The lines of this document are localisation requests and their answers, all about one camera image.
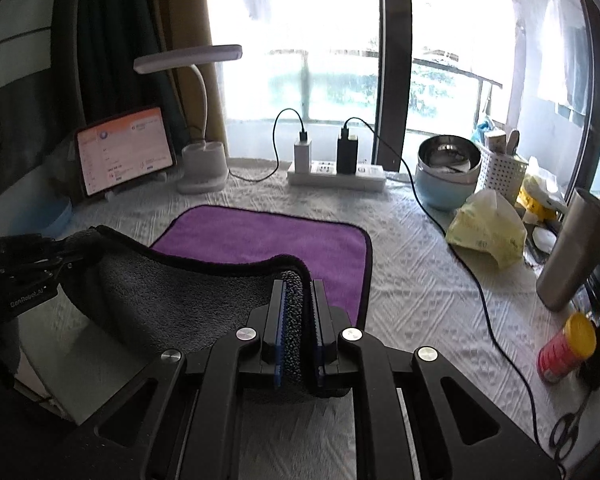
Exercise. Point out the black charger plug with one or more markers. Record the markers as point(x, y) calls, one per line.
point(347, 152)

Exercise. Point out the light blue steel bowl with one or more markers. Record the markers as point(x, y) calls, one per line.
point(447, 171)

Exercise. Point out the purple and grey microfibre towel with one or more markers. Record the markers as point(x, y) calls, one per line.
point(208, 270)

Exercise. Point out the tablet with orange screen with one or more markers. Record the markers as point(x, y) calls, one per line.
point(122, 150)

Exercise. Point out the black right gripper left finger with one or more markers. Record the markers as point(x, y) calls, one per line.
point(271, 349)

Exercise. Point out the yellow tissue pack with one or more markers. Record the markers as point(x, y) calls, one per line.
point(488, 223)

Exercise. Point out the dark window frame post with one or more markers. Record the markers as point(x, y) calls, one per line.
point(394, 80)

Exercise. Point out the black scissors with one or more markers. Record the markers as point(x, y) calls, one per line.
point(565, 432)

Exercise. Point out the white perforated utensil basket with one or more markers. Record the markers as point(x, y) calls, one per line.
point(501, 173)

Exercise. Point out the white textured tablecloth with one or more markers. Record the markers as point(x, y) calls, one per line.
point(419, 295)

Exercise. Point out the red jar with yellow lid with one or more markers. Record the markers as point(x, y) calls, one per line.
point(567, 350)

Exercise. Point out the white charger plug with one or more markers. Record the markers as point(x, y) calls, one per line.
point(303, 153)

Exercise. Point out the yellow curtain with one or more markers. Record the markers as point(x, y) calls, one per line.
point(185, 24)

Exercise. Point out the white desk lamp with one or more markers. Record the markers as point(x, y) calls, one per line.
point(204, 162)

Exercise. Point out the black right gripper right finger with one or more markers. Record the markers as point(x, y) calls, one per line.
point(326, 352)

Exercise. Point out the stainless steel tumbler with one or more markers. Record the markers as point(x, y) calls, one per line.
point(576, 252)

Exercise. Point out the white power strip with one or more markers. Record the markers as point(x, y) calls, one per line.
point(368, 178)

